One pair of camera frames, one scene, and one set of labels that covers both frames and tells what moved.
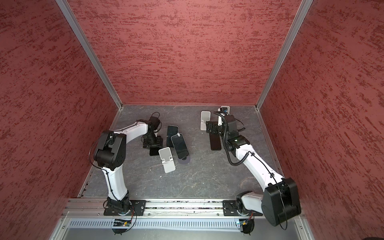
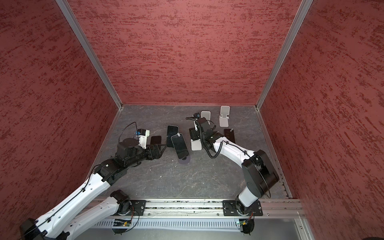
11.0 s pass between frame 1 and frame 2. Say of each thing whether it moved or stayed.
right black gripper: moved
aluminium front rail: stayed
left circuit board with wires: stayed
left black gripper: moved
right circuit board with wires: stayed
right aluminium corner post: stayed
